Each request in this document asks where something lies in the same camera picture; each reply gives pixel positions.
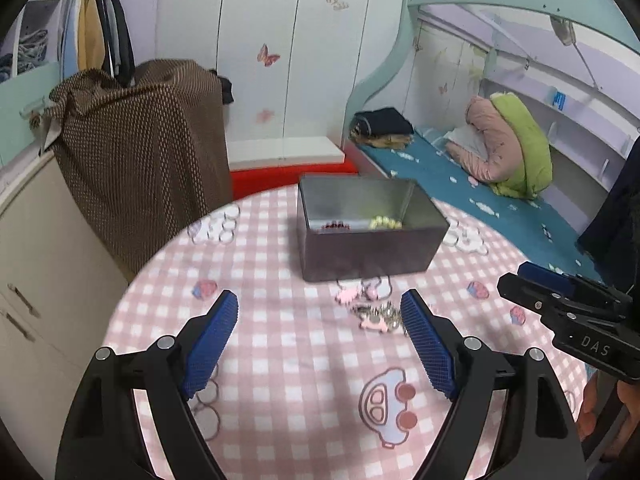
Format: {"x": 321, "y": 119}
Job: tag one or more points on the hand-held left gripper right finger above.
{"x": 429, "y": 342}

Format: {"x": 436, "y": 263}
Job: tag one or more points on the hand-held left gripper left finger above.
{"x": 212, "y": 340}

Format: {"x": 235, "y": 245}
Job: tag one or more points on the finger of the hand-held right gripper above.
{"x": 547, "y": 275}
{"x": 525, "y": 295}

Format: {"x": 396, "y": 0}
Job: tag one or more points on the grey metal tin box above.
{"x": 370, "y": 250}

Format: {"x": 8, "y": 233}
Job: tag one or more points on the person's right hand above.
{"x": 590, "y": 407}

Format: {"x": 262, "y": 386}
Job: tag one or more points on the pink checkered tablecloth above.
{"x": 285, "y": 330}

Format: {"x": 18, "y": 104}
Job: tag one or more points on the pink bow charm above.
{"x": 347, "y": 295}

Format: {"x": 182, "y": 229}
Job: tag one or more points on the dark hanging jacket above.
{"x": 617, "y": 210}

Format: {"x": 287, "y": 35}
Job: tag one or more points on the blue printed bed sheet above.
{"x": 450, "y": 175}

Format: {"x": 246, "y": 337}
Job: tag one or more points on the red mat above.
{"x": 260, "y": 180}

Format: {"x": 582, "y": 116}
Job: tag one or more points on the small blue box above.
{"x": 558, "y": 97}

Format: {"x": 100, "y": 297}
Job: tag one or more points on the beige cabinet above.
{"x": 45, "y": 280}

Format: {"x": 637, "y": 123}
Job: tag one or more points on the brown dotted cloth cover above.
{"x": 145, "y": 160}

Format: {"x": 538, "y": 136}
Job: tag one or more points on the dark folded clothes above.
{"x": 382, "y": 122}

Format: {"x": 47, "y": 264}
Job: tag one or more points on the black cloth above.
{"x": 226, "y": 90}

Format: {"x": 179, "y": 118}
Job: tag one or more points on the pink butterfly sticker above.
{"x": 267, "y": 55}

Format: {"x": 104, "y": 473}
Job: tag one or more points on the teal drawer front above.
{"x": 25, "y": 110}

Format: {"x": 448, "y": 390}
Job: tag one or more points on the white wardrobe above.
{"x": 280, "y": 50}

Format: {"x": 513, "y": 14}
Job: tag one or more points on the dark hanging garments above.
{"x": 117, "y": 35}

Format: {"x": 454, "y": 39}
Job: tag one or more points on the yellow hanging garment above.
{"x": 92, "y": 30}

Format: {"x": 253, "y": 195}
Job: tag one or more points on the light blue hanging garment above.
{"x": 71, "y": 30}

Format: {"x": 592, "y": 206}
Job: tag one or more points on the white wall shelf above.
{"x": 575, "y": 115}

